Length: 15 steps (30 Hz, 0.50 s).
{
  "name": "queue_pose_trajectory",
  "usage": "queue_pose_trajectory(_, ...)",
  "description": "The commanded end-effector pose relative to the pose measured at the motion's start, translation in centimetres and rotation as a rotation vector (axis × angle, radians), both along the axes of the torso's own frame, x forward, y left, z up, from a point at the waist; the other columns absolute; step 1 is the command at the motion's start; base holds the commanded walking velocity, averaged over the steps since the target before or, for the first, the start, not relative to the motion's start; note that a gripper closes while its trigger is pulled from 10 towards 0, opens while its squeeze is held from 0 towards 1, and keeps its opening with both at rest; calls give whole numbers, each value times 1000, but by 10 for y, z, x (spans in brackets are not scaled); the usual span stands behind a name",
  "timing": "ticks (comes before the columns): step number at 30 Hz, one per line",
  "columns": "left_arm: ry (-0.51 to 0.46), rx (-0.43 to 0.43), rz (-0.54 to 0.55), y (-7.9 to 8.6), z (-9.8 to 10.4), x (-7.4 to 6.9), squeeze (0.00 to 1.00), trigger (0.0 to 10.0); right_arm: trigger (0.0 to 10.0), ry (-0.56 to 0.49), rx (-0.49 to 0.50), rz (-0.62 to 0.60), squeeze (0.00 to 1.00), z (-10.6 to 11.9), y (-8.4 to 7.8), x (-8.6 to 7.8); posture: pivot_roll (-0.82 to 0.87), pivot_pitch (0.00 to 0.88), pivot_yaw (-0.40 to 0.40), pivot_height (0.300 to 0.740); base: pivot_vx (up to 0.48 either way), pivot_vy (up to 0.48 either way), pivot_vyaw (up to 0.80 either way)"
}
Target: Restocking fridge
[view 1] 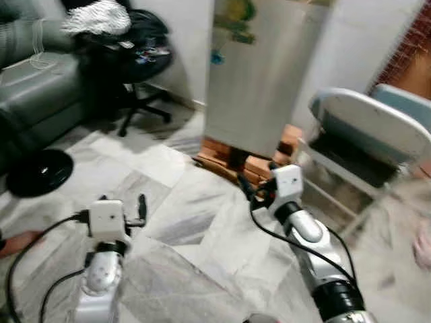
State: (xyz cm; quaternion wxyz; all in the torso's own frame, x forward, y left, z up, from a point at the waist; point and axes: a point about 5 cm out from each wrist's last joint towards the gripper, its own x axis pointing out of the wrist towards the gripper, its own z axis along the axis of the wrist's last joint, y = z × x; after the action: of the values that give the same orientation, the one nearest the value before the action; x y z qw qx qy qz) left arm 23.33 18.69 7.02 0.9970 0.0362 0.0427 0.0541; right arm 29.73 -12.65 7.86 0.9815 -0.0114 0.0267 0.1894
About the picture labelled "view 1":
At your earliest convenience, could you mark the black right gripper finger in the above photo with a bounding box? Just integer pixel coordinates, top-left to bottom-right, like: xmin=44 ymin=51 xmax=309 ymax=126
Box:
xmin=237 ymin=174 xmax=258 ymax=203

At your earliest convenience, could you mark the grey fridge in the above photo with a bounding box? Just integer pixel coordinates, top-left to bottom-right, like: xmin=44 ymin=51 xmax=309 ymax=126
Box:
xmin=203 ymin=0 xmax=426 ymax=160

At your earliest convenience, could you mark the green yellow fridge sticker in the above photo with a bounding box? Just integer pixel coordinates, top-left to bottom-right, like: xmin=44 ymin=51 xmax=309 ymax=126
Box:
xmin=214 ymin=0 xmax=258 ymax=45

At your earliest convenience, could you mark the black round fan base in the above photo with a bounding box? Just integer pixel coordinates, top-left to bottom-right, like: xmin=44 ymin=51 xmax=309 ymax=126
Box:
xmin=5 ymin=148 xmax=75 ymax=199

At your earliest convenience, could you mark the bare person foot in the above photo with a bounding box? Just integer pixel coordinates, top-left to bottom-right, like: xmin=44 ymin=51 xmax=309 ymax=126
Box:
xmin=0 ymin=230 xmax=43 ymax=260

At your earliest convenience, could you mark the pink soft item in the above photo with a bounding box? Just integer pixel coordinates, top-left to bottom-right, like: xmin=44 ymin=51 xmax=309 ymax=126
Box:
xmin=412 ymin=219 xmax=431 ymax=270

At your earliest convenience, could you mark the grey folding chair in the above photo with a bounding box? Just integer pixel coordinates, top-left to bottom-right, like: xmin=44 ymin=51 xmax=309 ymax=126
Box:
xmin=295 ymin=86 xmax=431 ymax=238

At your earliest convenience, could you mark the grey green sofa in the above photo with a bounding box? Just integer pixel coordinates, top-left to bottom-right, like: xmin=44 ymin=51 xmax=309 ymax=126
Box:
xmin=0 ymin=0 xmax=92 ymax=177

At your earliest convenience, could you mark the light blue folding chair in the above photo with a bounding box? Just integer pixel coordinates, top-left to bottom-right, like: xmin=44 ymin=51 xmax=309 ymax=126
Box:
xmin=369 ymin=83 xmax=431 ymax=133

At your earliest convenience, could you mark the black office chair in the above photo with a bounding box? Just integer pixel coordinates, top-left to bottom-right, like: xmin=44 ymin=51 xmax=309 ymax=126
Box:
xmin=73 ymin=8 xmax=175 ymax=139

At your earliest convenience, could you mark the white patterned cloth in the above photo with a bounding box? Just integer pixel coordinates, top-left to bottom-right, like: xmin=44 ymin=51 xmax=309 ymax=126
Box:
xmin=61 ymin=0 xmax=133 ymax=36

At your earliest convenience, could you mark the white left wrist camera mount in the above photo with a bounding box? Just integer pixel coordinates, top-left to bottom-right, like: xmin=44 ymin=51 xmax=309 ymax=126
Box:
xmin=88 ymin=199 xmax=127 ymax=243

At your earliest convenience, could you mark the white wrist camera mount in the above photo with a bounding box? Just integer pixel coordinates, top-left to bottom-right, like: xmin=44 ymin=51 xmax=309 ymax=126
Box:
xmin=271 ymin=165 xmax=304 ymax=207
xmin=88 ymin=199 xmax=127 ymax=243

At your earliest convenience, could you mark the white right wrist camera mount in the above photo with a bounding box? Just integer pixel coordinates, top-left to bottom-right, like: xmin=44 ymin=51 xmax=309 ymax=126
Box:
xmin=271 ymin=165 xmax=304 ymax=207

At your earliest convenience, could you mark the black left camera cable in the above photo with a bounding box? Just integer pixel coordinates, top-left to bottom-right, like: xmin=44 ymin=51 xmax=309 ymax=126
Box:
xmin=5 ymin=210 xmax=92 ymax=323

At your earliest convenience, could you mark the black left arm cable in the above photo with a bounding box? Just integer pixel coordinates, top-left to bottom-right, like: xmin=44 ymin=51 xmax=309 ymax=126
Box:
xmin=39 ymin=268 xmax=88 ymax=323

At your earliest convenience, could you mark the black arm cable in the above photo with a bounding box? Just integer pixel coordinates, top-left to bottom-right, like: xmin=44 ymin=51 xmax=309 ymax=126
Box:
xmin=326 ymin=225 xmax=358 ymax=281
xmin=39 ymin=268 xmax=88 ymax=323

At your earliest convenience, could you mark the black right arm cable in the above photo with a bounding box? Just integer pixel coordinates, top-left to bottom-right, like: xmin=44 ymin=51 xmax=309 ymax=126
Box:
xmin=326 ymin=225 xmax=358 ymax=281

